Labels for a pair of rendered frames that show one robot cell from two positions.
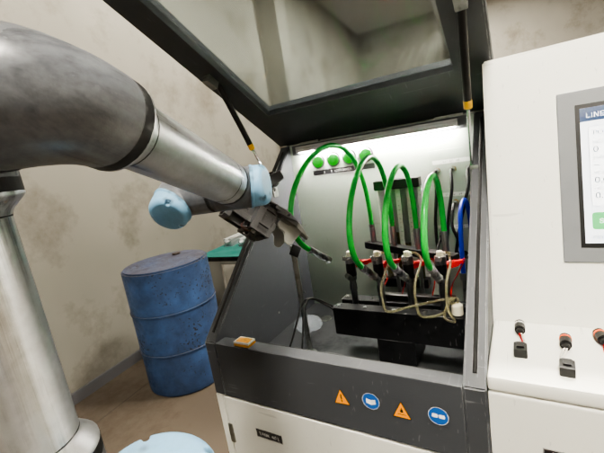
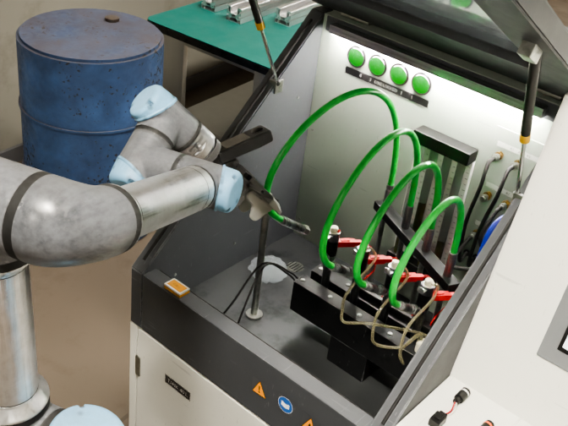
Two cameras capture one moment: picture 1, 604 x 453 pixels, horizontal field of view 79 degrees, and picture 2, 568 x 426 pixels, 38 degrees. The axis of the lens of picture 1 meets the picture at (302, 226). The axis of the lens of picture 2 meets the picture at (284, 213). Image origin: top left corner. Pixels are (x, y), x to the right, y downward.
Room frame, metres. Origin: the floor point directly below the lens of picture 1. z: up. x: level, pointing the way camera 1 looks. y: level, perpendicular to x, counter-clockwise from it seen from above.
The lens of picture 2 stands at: (-0.49, -0.14, 2.08)
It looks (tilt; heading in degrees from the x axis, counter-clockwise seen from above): 32 degrees down; 5
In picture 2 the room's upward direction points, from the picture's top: 8 degrees clockwise
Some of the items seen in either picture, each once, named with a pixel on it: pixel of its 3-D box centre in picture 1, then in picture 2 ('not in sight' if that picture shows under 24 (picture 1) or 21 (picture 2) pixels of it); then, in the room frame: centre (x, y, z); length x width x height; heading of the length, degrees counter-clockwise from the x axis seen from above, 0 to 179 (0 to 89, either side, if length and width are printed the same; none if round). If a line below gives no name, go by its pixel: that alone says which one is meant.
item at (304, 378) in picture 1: (324, 386); (247, 369); (0.77, 0.01, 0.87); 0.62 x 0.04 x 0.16; 58
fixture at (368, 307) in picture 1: (400, 330); (362, 334); (0.91, -0.22, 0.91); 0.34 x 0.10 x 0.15; 58
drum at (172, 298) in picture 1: (178, 317); (92, 128); (2.45, 0.97, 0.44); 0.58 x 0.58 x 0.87
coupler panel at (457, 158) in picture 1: (453, 200); (502, 203); (1.07, -0.46, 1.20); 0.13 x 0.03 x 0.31; 58
